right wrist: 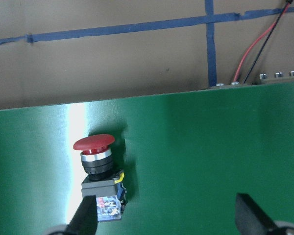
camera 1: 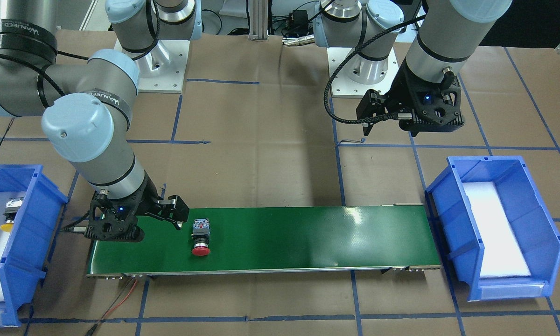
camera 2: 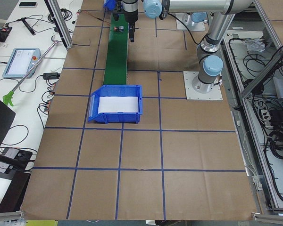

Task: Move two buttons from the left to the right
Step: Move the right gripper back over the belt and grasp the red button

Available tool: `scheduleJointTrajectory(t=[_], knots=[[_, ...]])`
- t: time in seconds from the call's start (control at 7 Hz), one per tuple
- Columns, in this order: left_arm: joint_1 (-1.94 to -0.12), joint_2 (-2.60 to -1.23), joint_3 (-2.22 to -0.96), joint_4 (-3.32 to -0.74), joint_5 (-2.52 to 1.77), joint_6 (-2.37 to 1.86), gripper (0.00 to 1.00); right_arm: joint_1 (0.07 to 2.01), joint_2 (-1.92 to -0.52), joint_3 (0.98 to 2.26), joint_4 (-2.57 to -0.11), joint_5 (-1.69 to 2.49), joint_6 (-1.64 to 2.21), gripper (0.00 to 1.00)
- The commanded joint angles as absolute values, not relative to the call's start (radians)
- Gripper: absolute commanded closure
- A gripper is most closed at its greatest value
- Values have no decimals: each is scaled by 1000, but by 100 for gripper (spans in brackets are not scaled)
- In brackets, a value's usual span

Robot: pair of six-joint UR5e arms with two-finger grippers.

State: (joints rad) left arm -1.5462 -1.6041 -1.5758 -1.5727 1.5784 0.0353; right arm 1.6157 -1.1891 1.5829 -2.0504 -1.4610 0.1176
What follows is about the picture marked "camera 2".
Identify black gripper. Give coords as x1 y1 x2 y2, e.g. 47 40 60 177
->
124 10 138 42

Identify red mushroom push button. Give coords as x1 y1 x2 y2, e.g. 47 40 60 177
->
113 26 125 32

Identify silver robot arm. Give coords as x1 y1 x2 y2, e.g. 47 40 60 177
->
188 12 207 26
117 0 251 94

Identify blue right storage bin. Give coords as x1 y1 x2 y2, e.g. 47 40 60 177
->
103 0 116 11

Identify blue storage bin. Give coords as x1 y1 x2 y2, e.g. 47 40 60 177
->
88 85 143 124
103 0 116 11

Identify green conveyor belt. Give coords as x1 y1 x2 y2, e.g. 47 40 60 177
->
103 14 128 85

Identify blue left storage bin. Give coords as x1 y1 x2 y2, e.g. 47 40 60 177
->
88 85 143 124

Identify white foam pad left bin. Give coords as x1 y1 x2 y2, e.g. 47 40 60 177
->
98 97 139 113

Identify black power adapter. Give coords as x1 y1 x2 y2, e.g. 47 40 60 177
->
42 72 60 80

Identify teach pendant tablet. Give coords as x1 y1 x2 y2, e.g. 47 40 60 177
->
2 48 41 78

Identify silver reach grabber tool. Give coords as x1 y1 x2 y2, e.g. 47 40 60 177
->
2 40 61 106

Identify red black conveyor wires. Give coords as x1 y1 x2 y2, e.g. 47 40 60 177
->
76 10 111 24

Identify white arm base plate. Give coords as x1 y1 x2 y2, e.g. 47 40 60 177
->
183 71 223 101
175 13 206 32

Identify aluminium frame post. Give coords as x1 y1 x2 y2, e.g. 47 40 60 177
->
44 0 73 49

